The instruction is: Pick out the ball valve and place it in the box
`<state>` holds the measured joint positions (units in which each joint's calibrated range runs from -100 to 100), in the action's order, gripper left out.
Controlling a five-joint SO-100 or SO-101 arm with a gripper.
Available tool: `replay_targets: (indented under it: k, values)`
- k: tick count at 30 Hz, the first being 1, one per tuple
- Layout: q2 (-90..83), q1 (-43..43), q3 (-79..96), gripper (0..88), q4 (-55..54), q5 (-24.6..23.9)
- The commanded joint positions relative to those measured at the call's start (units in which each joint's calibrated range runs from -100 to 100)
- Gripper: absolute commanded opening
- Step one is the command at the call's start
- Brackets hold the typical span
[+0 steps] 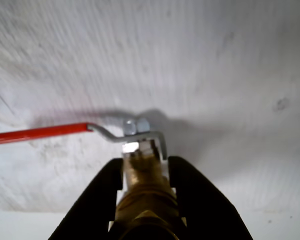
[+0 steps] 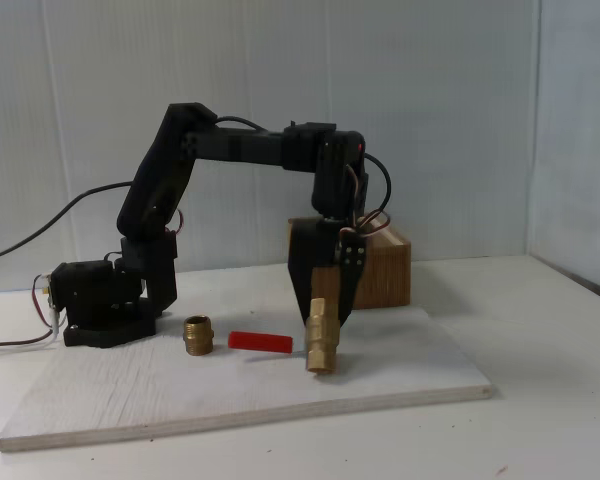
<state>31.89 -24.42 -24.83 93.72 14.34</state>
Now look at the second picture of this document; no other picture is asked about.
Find brass ball valve red handle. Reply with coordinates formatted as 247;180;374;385
228;297;342;376

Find red and white base wires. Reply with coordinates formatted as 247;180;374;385
0;272;64;359

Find black power cable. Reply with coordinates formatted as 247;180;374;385
0;182;134;266

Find red brown servo wires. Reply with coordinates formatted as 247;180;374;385
342;164;391;241

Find slatted wooden box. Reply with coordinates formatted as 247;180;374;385
287;214;412;310

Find brass threaded pipe nipple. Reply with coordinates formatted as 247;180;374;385
182;315;217;357

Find black camera cable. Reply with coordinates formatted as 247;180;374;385
213;116;393;226

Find white painted plywood board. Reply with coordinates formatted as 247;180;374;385
0;304;495;454

